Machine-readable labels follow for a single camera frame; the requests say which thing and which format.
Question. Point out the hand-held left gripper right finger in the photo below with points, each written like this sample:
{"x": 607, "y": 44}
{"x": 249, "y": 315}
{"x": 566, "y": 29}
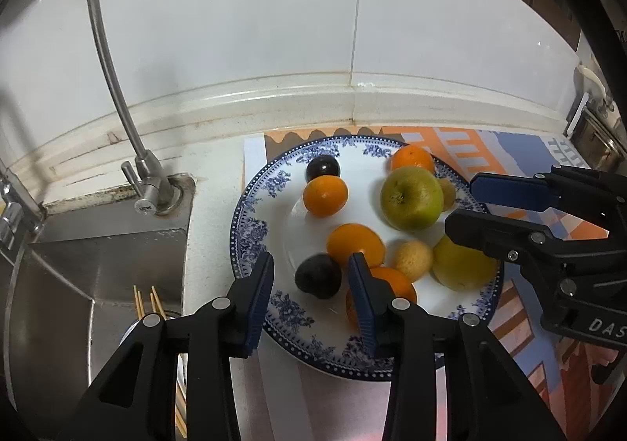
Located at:
{"x": 362, "y": 308}

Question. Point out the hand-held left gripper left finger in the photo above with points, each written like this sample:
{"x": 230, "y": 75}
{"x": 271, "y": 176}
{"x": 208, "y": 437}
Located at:
{"x": 257, "y": 308}

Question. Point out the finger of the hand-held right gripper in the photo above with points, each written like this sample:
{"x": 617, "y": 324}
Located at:
{"x": 490, "y": 233}
{"x": 514, "y": 191}

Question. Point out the orange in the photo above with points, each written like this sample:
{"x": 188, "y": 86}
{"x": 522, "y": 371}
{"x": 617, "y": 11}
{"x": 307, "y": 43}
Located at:
{"x": 325, "y": 196}
{"x": 355, "y": 242}
{"x": 394, "y": 286}
{"x": 411, "y": 159}

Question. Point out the yellow pear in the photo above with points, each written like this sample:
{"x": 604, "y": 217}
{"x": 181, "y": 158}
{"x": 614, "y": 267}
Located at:
{"x": 460, "y": 267}

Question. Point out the small yellow fruit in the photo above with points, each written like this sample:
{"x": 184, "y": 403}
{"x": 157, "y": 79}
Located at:
{"x": 414, "y": 260}
{"x": 448, "y": 196}

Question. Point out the dark plum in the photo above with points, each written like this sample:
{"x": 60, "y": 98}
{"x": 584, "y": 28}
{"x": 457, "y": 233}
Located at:
{"x": 323, "y": 167}
{"x": 317, "y": 275}

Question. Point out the green apple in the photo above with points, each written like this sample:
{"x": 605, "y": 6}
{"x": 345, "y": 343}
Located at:
{"x": 411, "y": 198}

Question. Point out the blue patterned white plate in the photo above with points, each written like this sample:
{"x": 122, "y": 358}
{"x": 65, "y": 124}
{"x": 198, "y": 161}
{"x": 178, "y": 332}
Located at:
{"x": 362, "y": 186}

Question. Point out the colourful foam mat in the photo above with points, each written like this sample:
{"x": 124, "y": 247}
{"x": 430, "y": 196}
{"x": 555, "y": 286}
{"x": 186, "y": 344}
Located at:
{"x": 514, "y": 304}

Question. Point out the bundle of bamboo chopsticks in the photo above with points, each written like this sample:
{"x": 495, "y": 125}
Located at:
{"x": 147, "y": 304}

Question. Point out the steel sink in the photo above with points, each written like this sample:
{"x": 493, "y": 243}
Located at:
{"x": 98, "y": 264}

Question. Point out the tall pull-down faucet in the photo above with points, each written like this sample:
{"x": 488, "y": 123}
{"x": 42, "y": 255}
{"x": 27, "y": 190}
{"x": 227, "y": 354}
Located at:
{"x": 14, "y": 220}

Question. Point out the gooseneck steel faucet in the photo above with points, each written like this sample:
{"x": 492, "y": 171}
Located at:
{"x": 105, "y": 59}

